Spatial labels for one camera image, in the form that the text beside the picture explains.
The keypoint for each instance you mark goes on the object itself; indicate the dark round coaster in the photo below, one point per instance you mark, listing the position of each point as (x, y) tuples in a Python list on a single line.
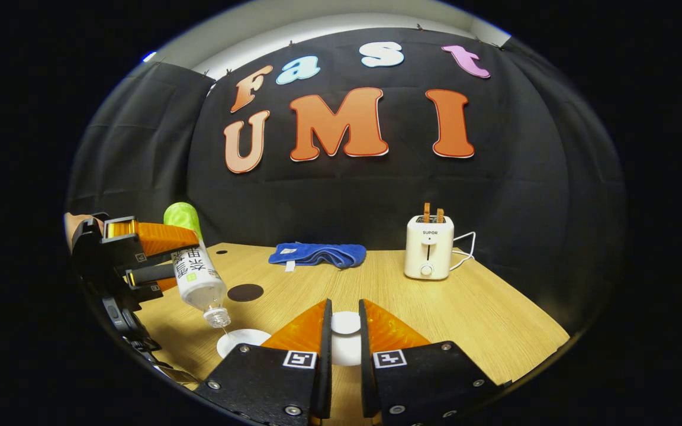
[(245, 293)]

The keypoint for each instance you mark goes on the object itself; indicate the clear plastic water bottle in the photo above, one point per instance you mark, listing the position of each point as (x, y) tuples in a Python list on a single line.
[(198, 275)]

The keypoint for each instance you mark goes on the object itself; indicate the black backdrop cloth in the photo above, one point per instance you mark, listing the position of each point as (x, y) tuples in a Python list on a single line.
[(524, 177)]

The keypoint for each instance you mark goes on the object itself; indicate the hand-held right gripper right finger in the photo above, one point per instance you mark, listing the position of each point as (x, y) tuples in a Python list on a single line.
[(367, 367)]

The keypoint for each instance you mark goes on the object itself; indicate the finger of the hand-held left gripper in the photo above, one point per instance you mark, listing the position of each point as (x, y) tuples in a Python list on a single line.
[(148, 276), (151, 236)]

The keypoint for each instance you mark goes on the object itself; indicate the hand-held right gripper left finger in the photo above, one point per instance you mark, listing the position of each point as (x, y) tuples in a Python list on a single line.
[(324, 367)]

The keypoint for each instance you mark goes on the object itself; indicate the blue folded towel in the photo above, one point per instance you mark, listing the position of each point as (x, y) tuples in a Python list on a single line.
[(317, 254)]

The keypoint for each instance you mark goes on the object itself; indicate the white teacup lid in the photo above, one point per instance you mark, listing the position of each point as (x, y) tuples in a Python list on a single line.
[(346, 343)]

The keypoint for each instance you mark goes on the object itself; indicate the white teacup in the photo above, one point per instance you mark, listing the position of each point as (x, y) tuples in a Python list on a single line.
[(240, 342)]

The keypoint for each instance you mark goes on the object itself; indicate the white toaster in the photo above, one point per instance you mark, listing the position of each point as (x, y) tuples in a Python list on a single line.
[(428, 248)]

